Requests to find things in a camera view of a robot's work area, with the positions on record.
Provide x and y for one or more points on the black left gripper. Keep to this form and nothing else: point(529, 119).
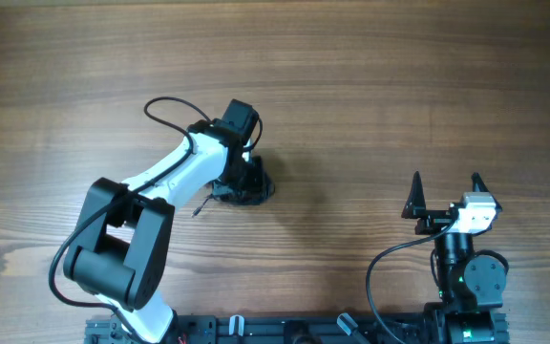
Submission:
point(256, 164)

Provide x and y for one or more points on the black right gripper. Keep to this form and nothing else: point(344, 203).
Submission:
point(433, 219)

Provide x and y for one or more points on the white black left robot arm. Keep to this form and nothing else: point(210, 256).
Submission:
point(118, 249)

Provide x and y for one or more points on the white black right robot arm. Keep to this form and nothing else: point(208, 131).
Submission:
point(470, 282)

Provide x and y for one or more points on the black aluminium base frame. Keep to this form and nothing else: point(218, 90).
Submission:
point(407, 327)

